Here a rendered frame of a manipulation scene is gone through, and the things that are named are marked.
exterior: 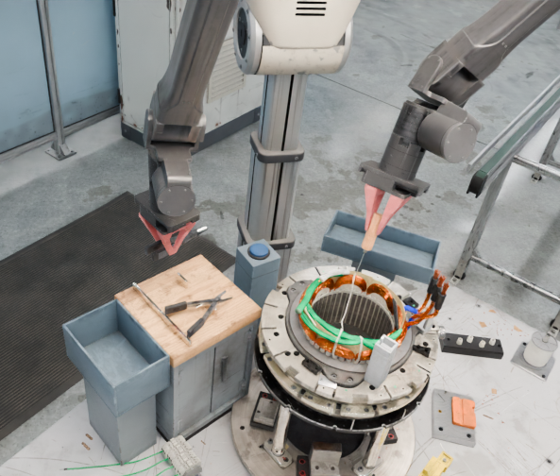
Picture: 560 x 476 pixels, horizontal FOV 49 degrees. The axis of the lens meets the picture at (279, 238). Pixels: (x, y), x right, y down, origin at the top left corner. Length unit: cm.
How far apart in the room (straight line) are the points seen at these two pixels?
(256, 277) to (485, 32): 68
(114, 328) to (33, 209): 202
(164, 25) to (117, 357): 220
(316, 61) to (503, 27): 46
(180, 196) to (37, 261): 201
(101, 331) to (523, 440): 92
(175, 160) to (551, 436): 103
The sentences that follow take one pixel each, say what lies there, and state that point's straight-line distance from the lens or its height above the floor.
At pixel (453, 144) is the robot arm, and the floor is 150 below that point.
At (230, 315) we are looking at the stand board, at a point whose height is 106.
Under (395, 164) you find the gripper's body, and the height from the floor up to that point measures 143.
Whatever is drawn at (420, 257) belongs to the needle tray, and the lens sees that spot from 141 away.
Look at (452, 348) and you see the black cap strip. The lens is 156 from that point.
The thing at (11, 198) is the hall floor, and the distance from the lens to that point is 328.
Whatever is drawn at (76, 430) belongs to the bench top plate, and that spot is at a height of 78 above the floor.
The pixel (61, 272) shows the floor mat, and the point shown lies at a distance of 279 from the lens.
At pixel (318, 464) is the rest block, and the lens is 124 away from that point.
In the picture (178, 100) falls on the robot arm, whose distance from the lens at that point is 85.
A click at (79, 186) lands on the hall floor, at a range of 331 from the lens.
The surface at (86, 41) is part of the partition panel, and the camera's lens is 345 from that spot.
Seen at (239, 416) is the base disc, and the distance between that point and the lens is 132.
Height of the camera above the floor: 189
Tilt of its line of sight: 39 degrees down
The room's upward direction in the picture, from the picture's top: 9 degrees clockwise
